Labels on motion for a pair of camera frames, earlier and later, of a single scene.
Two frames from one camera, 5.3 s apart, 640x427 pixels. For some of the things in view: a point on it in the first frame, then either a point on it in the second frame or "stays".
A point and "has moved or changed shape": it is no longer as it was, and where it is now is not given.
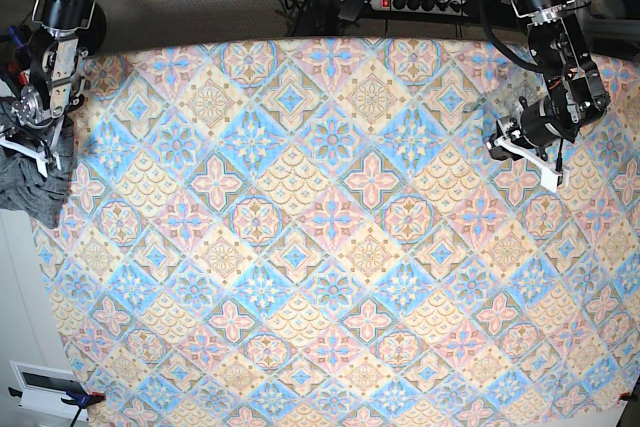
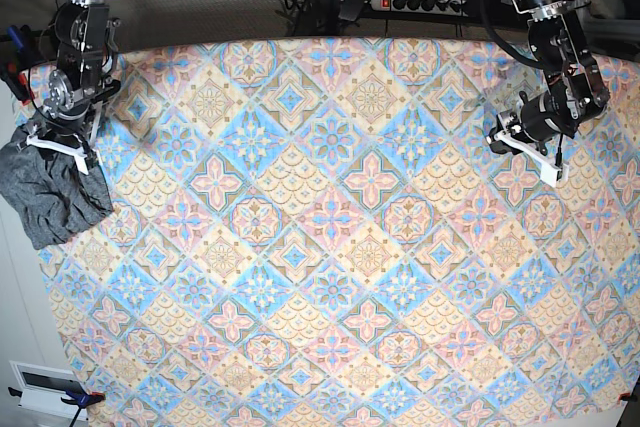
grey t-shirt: x=24 y=189 has moved or changed shape
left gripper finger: x=55 y=140 to x=97 y=114
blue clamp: x=15 y=37 stays
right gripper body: x=546 y=121 stays
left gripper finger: x=40 y=157 to x=59 y=148
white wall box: x=43 y=389 stays
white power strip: x=420 y=4 stays
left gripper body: x=29 y=117 to x=68 y=109
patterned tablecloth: x=313 y=232 stays
